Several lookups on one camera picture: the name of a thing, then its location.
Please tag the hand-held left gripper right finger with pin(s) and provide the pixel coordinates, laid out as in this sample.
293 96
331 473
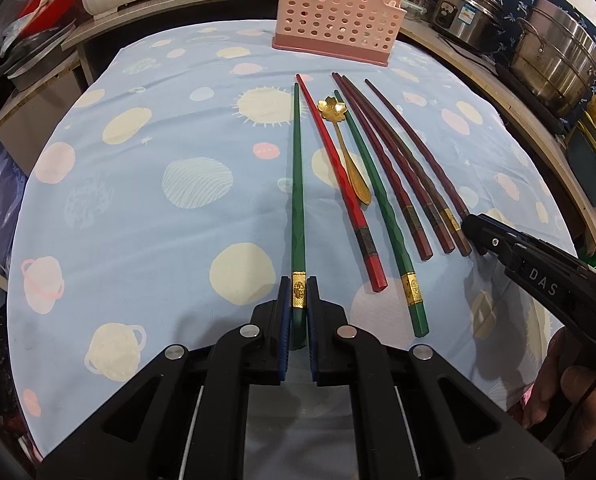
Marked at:
313 332

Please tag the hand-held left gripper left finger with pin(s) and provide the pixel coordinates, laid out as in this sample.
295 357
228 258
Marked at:
284 332

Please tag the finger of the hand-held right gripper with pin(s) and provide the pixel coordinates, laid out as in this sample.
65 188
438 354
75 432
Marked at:
490 237

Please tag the dark red chopstick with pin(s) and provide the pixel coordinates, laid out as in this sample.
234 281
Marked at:
458 235
441 237
458 200
420 242

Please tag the green chopstick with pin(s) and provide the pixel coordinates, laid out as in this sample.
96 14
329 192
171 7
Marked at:
298 185
411 287

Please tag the gold flower spoon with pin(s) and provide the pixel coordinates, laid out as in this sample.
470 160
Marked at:
358 187

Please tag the pink perforated utensil basket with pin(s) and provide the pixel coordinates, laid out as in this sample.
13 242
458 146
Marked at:
328 15

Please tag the person's right hand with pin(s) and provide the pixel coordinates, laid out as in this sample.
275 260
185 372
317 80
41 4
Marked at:
547 385

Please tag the beige wooden counter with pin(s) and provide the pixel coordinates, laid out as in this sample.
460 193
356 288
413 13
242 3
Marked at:
517 115

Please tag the blue planet printed tablecloth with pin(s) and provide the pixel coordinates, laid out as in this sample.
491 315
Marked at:
178 260

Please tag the green box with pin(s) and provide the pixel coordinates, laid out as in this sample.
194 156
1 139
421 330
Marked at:
587 145

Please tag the black induction cooker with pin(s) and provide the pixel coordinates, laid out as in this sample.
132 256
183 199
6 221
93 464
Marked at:
537 105

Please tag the large steel stockpot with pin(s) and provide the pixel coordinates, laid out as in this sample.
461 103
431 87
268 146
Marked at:
552 60

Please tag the steel rice cooker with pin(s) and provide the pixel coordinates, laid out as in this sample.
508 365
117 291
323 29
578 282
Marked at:
467 15

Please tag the glass food container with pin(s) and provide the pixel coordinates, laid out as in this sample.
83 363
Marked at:
420 5

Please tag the beige shelf board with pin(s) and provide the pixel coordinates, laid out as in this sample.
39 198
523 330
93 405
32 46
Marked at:
188 7

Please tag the dark metal pan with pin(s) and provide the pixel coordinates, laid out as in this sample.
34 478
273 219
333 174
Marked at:
33 55

